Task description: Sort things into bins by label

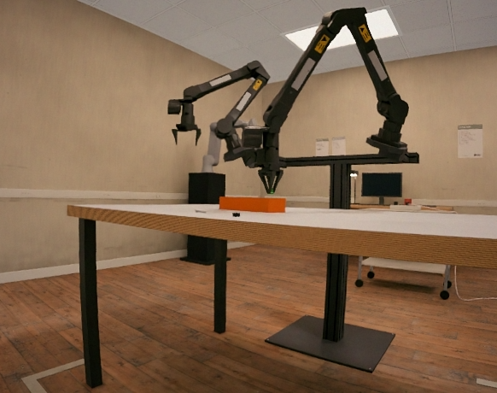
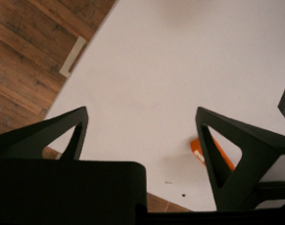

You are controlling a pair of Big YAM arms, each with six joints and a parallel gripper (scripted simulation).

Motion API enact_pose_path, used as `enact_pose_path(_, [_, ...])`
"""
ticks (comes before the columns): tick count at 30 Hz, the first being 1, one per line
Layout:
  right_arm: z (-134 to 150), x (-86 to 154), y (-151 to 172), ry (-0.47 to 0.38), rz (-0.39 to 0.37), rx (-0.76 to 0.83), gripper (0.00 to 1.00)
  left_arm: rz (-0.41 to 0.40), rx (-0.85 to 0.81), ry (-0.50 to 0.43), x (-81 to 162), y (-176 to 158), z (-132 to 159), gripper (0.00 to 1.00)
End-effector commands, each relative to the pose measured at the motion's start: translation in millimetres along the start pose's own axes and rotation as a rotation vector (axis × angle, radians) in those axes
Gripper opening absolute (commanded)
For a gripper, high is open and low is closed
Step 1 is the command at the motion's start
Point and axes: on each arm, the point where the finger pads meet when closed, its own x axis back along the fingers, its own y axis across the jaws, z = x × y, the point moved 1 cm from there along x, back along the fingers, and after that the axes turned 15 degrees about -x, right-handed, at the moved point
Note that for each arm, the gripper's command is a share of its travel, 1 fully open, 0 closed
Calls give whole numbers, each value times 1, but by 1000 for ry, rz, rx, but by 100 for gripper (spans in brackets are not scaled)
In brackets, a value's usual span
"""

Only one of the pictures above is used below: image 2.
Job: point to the orange three-compartment bin rack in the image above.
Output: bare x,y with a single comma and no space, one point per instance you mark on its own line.
196,150

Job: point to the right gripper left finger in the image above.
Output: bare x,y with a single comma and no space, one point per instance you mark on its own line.
29,141

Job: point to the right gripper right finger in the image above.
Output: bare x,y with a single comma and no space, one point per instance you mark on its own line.
262,163

